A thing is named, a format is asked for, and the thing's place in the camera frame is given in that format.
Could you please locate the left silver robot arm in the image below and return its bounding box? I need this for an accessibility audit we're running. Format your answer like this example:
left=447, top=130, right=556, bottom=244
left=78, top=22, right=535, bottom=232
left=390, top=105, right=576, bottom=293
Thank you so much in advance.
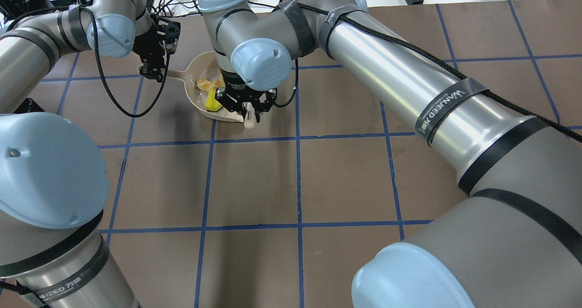
left=1, top=0, right=179, bottom=308

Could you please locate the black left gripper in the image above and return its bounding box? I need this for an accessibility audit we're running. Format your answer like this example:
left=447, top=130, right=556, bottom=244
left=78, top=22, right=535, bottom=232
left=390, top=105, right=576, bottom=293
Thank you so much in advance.
left=133, top=13, right=181, bottom=82

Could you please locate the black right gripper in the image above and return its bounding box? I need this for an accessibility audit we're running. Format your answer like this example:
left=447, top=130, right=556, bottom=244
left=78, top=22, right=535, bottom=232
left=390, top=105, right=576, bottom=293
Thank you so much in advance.
left=216, top=74, right=278, bottom=122

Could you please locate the beige hand brush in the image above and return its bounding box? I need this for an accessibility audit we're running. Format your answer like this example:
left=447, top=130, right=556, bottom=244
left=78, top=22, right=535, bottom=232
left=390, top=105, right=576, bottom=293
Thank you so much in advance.
left=243, top=110, right=256, bottom=130

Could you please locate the yellow sponge piece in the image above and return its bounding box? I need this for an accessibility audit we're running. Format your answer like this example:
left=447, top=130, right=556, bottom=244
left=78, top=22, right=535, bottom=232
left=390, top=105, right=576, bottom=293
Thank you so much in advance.
left=205, top=91, right=223, bottom=112

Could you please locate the beige plastic dustpan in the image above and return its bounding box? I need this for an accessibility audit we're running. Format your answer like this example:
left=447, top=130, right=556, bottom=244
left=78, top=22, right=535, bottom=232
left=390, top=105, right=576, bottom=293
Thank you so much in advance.
left=168, top=52, right=243, bottom=123

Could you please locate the toy croissant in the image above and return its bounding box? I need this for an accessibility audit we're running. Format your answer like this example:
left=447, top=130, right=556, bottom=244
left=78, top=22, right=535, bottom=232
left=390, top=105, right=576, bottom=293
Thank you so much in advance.
left=196, top=73, right=226, bottom=92

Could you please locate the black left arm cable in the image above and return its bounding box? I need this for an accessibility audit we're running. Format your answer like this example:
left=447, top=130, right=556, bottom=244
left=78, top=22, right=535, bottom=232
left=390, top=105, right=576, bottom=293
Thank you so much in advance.
left=80, top=5, right=173, bottom=118

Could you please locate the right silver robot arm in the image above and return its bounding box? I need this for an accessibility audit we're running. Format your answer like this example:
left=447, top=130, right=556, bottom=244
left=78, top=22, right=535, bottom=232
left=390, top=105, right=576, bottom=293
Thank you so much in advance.
left=198, top=0, right=582, bottom=308

